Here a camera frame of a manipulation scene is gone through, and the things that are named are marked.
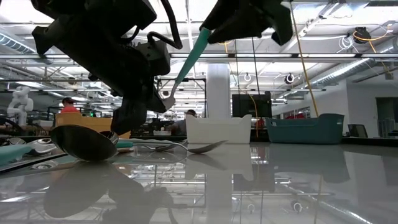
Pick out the long ceiling light strip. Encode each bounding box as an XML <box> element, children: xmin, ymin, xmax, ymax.
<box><xmin>0</xmin><ymin>53</ymin><xmax>398</xmax><ymax>60</ymax></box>

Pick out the black hanging cable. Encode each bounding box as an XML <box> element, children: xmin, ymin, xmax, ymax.
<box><xmin>233</xmin><ymin>39</ymin><xmax>241</xmax><ymax>94</ymax></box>
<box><xmin>251</xmin><ymin>37</ymin><xmax>261</xmax><ymax>96</ymax></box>

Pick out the black office chair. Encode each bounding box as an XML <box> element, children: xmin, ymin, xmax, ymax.
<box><xmin>347</xmin><ymin>123</ymin><xmax>368</xmax><ymax>139</ymax></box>

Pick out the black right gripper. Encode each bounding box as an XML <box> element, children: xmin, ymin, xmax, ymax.
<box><xmin>200</xmin><ymin>0</ymin><xmax>294</xmax><ymax>47</ymax></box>

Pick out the white building column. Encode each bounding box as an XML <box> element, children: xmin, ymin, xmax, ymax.
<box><xmin>206</xmin><ymin>63</ymin><xmax>232</xmax><ymax>119</ymax></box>

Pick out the person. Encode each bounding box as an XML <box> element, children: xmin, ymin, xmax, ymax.
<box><xmin>172</xmin><ymin>109</ymin><xmax>198</xmax><ymax>137</ymax></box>
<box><xmin>60</xmin><ymin>96</ymin><xmax>81</xmax><ymax>114</ymax></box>

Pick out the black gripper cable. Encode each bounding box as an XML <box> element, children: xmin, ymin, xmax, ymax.
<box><xmin>147</xmin><ymin>0</ymin><xmax>184</xmax><ymax>50</ymax></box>

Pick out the white plastic bin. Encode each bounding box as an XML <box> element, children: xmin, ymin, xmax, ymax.
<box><xmin>185</xmin><ymin>114</ymin><xmax>252</xmax><ymax>144</ymax></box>

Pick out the yellow hanging cable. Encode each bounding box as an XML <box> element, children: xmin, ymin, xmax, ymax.
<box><xmin>292</xmin><ymin>0</ymin><xmax>320</xmax><ymax>118</ymax></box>

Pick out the black background station frame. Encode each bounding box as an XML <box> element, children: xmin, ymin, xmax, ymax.
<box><xmin>154</xmin><ymin>77</ymin><xmax>208</xmax><ymax>131</ymax></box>

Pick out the black monitor screen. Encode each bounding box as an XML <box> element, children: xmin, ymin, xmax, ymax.
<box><xmin>231</xmin><ymin>94</ymin><xmax>273</xmax><ymax>118</ymax></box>

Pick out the centre metal spoon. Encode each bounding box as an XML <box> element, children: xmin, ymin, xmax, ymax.
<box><xmin>118</xmin><ymin>138</ymin><xmax>228</xmax><ymax>155</ymax></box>

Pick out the orange plastic bin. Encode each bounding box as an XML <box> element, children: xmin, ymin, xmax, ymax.
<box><xmin>55</xmin><ymin>113</ymin><xmax>131</xmax><ymax>140</ymax></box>

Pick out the teal plastic bin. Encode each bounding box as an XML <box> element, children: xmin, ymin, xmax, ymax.
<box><xmin>266</xmin><ymin>113</ymin><xmax>345</xmax><ymax>144</ymax></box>

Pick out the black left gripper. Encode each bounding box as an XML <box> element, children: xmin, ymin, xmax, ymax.
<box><xmin>62</xmin><ymin>39</ymin><xmax>172</xmax><ymax>136</ymax></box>

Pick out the silver ventilation duct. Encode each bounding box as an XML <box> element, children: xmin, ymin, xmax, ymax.
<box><xmin>0</xmin><ymin>29</ymin><xmax>55</xmax><ymax>65</ymax></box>
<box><xmin>310</xmin><ymin>40</ymin><xmax>398</xmax><ymax>88</ymax></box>

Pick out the white robot figure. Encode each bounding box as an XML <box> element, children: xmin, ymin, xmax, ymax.
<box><xmin>6</xmin><ymin>86</ymin><xmax>34</xmax><ymax>127</ymax></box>

